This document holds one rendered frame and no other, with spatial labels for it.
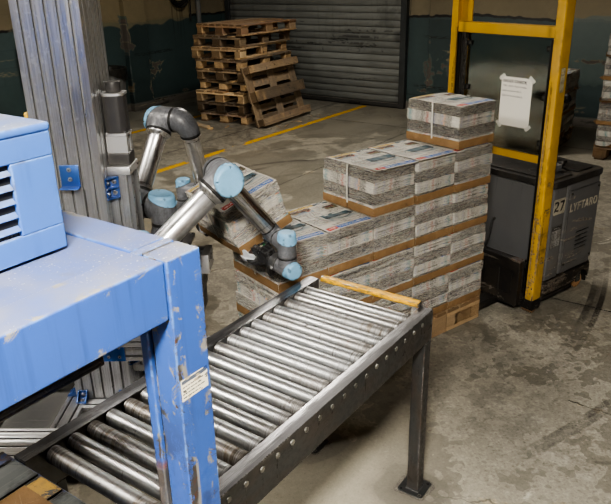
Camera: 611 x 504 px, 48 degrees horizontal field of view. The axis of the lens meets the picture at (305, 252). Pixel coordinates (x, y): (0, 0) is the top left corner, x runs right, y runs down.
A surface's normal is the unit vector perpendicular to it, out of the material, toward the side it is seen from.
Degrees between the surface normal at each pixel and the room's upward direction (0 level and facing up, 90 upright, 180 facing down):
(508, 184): 90
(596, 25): 90
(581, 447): 0
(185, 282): 90
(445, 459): 0
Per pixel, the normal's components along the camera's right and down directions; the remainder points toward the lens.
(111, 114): -0.02, 0.38
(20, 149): 0.82, 0.20
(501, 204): -0.79, 0.25
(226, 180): 0.51, 0.24
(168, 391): -0.58, 0.33
